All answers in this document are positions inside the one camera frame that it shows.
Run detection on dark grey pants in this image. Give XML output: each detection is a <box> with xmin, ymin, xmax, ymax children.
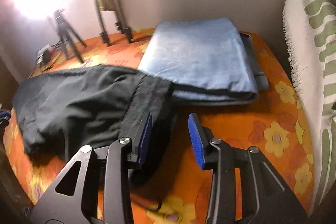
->
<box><xmin>13</xmin><ymin>65</ymin><xmax>173</xmax><ymax>160</ymax></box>

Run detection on white power adapter box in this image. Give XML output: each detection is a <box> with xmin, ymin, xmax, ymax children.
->
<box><xmin>36</xmin><ymin>44</ymin><xmax>53</xmax><ymax>66</ymax></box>

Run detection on small black tripod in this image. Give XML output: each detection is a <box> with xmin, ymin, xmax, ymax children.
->
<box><xmin>54</xmin><ymin>9</ymin><xmax>87</xmax><ymax>64</ymax></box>

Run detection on folded dark blue-grey cloth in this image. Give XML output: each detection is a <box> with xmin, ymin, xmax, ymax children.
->
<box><xmin>240</xmin><ymin>32</ymin><xmax>269</xmax><ymax>91</ymax></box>

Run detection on folded light blue cloth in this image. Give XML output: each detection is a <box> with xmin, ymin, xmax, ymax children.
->
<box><xmin>138</xmin><ymin>18</ymin><xmax>259</xmax><ymax>105</ymax></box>

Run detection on green striped white pillow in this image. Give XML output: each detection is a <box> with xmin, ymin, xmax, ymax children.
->
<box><xmin>282</xmin><ymin>0</ymin><xmax>335</xmax><ymax>211</ymax></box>

